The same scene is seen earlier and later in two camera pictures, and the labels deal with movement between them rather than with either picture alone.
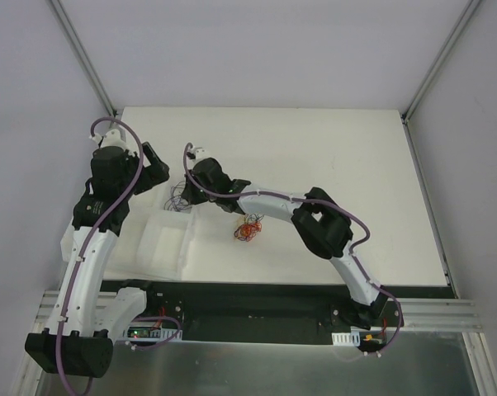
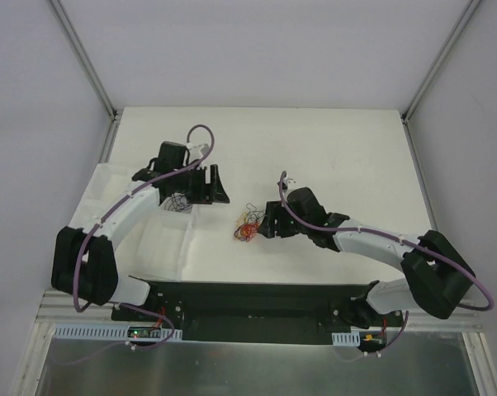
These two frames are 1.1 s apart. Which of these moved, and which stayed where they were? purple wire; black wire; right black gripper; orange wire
Moved: right black gripper
Stayed: orange wire; purple wire; black wire
